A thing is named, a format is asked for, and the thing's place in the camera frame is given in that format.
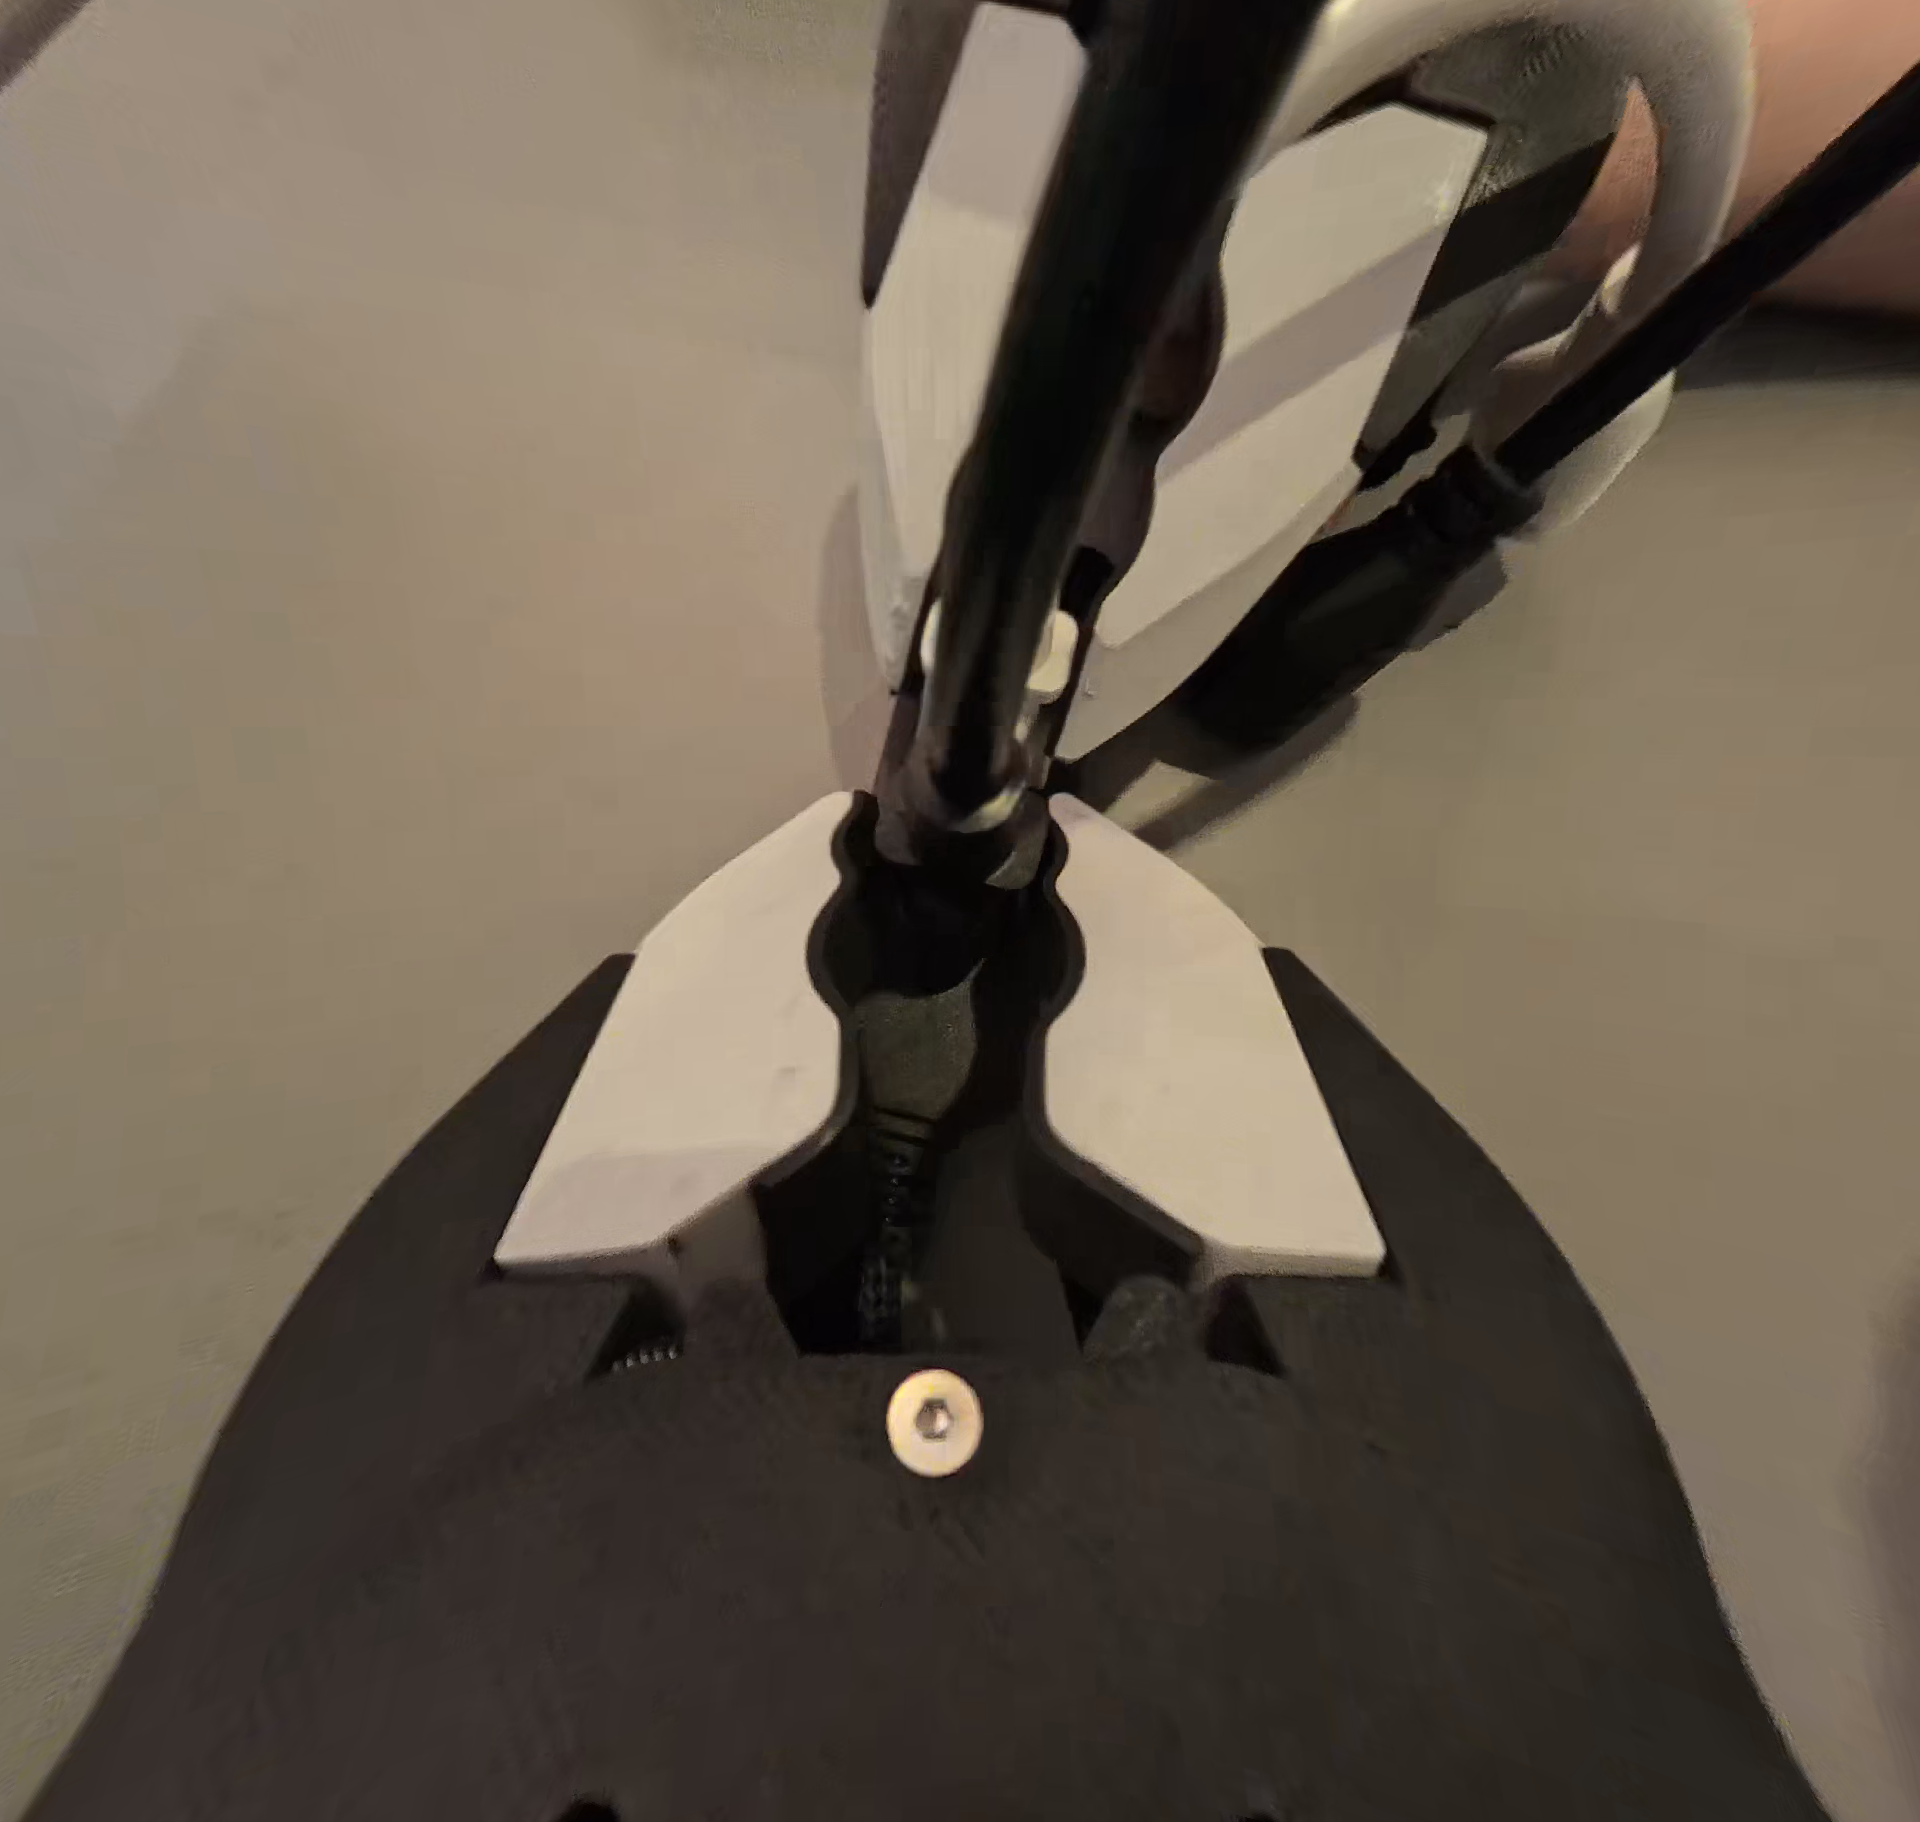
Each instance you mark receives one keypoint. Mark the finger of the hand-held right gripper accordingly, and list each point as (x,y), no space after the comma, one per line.
(1321,351)
(944,351)

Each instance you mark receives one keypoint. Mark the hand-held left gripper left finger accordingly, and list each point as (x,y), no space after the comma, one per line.
(704,1057)

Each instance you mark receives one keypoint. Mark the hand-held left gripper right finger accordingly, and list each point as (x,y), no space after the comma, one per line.
(1199,1072)

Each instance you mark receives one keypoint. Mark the black power strip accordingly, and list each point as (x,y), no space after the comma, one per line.
(924,1026)

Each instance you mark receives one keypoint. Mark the person's right forearm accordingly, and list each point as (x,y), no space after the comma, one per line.
(1836,37)

